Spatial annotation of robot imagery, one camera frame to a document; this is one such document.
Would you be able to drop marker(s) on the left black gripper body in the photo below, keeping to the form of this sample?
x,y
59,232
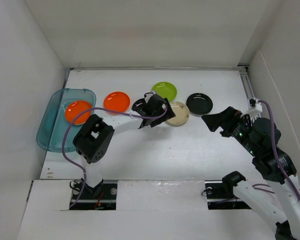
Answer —
x,y
168,116

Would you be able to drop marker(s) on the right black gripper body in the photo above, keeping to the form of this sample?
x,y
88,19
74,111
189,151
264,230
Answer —
x,y
239,129

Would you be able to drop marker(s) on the orange plate front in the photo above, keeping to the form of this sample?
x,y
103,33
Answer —
x,y
74,109

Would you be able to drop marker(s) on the orange plate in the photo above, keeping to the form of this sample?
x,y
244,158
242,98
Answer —
x,y
117,101
74,109

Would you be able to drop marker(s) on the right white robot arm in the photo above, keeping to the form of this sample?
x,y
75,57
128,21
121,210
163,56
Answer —
x,y
279,172

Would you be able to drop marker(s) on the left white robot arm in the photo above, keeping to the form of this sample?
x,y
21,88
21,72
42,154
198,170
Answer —
x,y
93,139

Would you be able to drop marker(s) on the green plate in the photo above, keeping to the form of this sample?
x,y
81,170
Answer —
x,y
165,90

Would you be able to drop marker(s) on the black plate centre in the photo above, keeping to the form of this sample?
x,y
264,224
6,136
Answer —
x,y
138,106

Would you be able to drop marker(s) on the black plate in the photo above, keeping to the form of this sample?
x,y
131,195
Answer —
x,y
138,106
199,103

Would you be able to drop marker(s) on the black plate right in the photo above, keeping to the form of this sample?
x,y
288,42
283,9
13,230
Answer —
x,y
199,103

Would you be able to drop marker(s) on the beige plate with drawings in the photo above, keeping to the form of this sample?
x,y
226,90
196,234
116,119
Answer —
x,y
182,114

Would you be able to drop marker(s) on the orange plate back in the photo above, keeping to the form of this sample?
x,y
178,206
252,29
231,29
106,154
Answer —
x,y
117,101

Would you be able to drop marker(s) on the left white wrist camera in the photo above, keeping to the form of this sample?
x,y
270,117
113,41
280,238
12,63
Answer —
x,y
148,95

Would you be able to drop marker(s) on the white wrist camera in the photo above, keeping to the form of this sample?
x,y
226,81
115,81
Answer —
x,y
148,95
255,108

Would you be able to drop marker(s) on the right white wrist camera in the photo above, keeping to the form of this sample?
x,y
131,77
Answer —
x,y
255,108

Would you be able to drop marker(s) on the aluminium rail right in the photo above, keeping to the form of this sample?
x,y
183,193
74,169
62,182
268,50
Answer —
x,y
243,72

